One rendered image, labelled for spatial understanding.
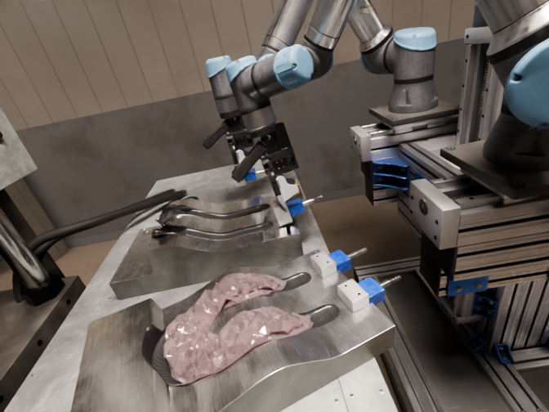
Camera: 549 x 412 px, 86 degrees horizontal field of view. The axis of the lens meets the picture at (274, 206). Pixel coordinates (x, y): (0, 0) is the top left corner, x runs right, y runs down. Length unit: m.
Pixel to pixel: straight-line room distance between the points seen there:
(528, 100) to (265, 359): 0.50
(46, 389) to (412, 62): 1.21
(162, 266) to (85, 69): 2.07
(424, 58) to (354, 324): 0.79
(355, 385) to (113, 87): 2.43
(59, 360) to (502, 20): 0.98
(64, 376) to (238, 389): 0.43
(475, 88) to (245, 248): 0.71
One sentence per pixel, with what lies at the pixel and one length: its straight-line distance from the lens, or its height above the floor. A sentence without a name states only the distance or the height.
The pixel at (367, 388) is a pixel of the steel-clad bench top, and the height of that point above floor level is 0.80.
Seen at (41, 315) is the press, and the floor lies 0.78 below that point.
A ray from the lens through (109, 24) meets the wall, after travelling 2.58.
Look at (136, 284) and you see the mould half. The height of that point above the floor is 0.84.
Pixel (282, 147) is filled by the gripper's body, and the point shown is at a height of 1.09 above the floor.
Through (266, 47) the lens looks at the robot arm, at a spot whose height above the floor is 1.30.
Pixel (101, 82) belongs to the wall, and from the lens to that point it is 2.65.
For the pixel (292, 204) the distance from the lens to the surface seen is 0.76.
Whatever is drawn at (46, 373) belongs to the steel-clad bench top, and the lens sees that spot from 0.85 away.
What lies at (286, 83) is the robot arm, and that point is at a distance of 0.63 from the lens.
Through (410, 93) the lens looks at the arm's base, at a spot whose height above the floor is 1.10.
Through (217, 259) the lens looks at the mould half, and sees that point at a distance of 0.77.
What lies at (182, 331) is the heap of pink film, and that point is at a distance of 0.59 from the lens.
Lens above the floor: 1.30
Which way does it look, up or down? 28 degrees down
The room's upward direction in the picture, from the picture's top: 12 degrees counter-clockwise
